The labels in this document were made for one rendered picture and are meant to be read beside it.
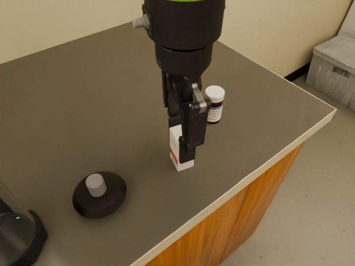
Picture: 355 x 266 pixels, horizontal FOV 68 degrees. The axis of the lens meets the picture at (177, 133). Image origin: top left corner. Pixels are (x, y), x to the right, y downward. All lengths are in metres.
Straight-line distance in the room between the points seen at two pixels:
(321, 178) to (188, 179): 1.40
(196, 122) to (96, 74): 0.46
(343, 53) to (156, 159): 1.98
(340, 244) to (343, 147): 0.69
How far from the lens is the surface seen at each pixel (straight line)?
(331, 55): 2.28
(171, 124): 0.47
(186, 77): 0.35
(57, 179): 0.56
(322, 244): 1.63
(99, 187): 0.45
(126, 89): 0.71
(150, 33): 0.32
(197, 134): 0.39
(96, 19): 1.01
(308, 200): 1.72
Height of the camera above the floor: 1.37
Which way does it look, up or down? 48 degrees down
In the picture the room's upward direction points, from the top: straight up
